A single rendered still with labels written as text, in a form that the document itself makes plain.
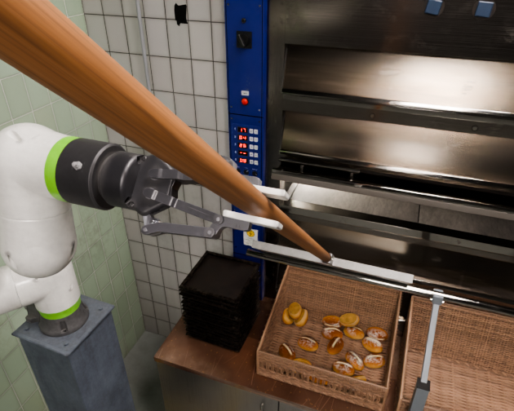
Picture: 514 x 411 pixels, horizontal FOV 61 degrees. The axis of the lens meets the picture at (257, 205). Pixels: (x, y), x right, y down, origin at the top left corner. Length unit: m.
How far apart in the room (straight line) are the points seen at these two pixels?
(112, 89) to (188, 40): 1.69
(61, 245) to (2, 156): 0.15
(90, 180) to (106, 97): 0.37
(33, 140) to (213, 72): 1.31
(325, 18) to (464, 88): 0.54
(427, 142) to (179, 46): 1.06
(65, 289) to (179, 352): 0.91
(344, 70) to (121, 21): 0.96
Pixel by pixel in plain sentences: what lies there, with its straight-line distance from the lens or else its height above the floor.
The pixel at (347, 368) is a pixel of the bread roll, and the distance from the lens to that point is 2.06.
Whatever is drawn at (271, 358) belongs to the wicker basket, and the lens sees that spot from 1.97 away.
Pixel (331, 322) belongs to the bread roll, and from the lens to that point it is 2.21.
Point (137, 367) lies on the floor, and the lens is 2.93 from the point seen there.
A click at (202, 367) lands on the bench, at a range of 2.12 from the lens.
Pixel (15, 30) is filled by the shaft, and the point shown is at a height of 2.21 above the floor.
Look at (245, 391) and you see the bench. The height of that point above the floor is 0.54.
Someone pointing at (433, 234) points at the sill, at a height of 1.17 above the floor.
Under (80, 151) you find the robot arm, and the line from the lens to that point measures 0.61.
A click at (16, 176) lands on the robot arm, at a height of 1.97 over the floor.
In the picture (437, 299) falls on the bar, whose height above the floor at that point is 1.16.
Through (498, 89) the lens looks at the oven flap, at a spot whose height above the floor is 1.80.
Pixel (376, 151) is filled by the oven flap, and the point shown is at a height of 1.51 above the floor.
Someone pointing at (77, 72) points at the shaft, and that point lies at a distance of 0.21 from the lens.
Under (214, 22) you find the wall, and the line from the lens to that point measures 1.84.
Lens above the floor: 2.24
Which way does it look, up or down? 32 degrees down
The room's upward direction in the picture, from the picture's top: straight up
